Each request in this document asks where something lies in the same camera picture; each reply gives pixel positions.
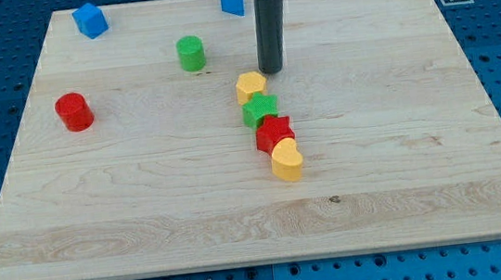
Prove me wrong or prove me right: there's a red star block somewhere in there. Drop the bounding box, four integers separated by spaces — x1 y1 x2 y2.
255 114 295 156

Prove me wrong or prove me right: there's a green star block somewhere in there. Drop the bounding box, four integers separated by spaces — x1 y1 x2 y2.
241 93 278 131

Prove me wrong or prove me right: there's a yellow heart block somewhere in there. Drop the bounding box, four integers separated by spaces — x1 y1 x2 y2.
271 137 304 182

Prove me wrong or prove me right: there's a yellow hexagon block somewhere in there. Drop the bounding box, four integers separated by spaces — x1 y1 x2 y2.
236 71 267 106

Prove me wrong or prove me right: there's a green cylinder block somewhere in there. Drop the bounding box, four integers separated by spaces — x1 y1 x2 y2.
176 35 206 72

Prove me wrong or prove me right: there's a blue triangular prism block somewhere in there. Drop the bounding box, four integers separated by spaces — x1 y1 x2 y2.
219 0 247 19

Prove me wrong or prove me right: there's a light wooden board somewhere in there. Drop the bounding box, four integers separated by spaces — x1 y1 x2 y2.
0 0 501 280

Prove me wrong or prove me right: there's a red cylinder block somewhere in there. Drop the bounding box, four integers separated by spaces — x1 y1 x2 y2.
55 93 95 133

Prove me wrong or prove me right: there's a blue cube block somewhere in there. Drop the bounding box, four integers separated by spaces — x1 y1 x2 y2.
72 3 109 39

